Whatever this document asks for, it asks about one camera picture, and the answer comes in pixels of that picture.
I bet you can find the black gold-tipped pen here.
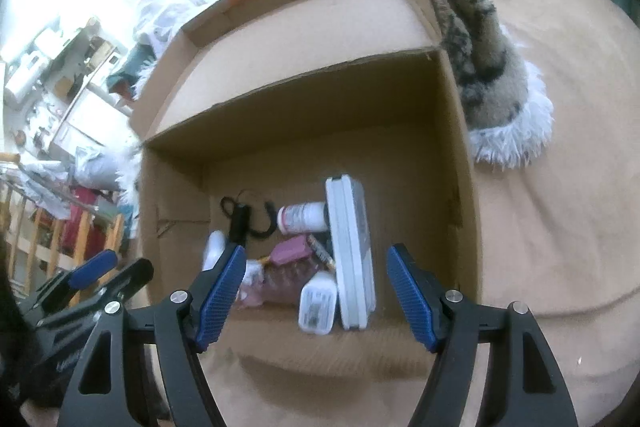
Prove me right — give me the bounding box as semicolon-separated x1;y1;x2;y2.
306;234;337;270

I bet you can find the red bag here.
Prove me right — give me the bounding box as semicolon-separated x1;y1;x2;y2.
60;187;108;253

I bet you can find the cardboard box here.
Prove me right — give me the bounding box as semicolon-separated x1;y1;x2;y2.
127;0;483;378

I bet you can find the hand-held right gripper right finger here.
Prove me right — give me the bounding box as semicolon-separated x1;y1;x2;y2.
386;243;581;427

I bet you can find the grey plastic bag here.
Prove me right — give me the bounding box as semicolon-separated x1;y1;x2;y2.
72;146;136;192

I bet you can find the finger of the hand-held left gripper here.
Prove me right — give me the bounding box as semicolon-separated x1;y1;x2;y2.
60;258;155;315
32;249;119;308

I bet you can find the grey hanging cloth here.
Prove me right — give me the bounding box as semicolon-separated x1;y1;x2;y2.
10;162;76;218

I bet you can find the white water heater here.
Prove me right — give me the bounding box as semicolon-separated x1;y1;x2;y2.
2;57;46;102

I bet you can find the leopard faux fur blanket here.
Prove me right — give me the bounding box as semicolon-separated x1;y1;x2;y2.
115;0;555;208

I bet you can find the white charger plug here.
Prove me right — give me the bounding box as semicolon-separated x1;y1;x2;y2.
298;271;338;335

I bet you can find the small white bottle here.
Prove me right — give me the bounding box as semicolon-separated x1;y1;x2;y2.
244;259;266;290

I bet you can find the white remote control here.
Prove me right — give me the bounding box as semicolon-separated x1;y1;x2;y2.
325;176;377;332

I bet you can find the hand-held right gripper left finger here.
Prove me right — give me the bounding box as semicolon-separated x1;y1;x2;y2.
57;244;248;427

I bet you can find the white cabinet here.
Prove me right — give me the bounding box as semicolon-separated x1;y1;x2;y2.
50;87;136;152

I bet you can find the pink plug adapter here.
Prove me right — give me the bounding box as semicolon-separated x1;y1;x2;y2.
269;234;313;265

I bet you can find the black flashlight with lanyard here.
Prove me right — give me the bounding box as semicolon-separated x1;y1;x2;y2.
220;191;276;258

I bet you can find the white earbuds case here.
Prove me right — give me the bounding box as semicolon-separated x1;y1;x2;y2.
201;230;227;273

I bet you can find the yellow wooden rack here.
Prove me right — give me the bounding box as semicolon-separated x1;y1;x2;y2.
0;187;126;298

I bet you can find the pink label pill bottle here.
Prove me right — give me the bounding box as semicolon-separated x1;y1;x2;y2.
276;202;330;235

